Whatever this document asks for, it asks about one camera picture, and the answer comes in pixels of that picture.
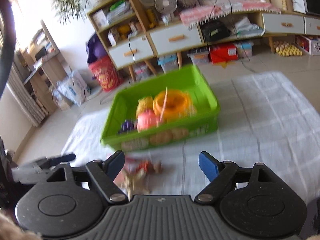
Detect orange brown toy figure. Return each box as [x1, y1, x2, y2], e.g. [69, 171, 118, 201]
[120, 160, 163, 200]

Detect purple toy grapes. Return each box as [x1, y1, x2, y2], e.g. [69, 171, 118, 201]
[118, 119, 137, 134]

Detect pink toy piece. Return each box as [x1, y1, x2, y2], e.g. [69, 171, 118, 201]
[136, 109, 162, 132]

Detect grey checked table cloth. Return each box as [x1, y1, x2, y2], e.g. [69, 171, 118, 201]
[61, 71, 320, 205]

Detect toy corn cob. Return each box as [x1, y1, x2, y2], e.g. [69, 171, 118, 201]
[136, 96, 153, 117]

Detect green plastic bin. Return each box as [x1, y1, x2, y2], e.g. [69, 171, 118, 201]
[100, 64, 220, 152]

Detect orange toy pot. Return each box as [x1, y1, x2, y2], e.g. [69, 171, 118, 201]
[153, 89, 197, 122]

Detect white paper shopping bag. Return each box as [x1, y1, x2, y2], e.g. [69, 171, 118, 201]
[55, 70, 91, 107]

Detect red snack bucket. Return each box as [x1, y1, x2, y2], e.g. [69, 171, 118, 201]
[88, 55, 123, 92]

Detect clear storage box black lid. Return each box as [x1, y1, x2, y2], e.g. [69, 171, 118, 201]
[187, 47, 209, 66]

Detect red cardboard box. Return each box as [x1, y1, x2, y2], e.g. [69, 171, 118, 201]
[209, 43, 238, 64]

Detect blue lid storage box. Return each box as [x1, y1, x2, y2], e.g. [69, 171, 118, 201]
[157, 54, 179, 74]

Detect wooden side desk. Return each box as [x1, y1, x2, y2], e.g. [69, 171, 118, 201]
[8, 21, 71, 127]

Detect yellow egg tray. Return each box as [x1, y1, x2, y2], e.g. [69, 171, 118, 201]
[273, 41, 303, 57]

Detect long wooden tv cabinet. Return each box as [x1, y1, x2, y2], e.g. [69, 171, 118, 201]
[146, 3, 320, 63]

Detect black bag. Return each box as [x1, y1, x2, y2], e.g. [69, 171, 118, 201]
[200, 20, 231, 42]

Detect wooden shelf cabinet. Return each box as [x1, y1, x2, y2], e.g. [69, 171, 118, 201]
[87, 0, 157, 81]

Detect white colourful toy box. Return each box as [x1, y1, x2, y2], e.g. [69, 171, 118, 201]
[295, 35, 320, 56]

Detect pink checked cloth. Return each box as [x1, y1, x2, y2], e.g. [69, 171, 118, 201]
[180, 0, 281, 28]

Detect small white desk fan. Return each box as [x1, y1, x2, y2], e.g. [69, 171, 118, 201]
[155, 0, 178, 25]

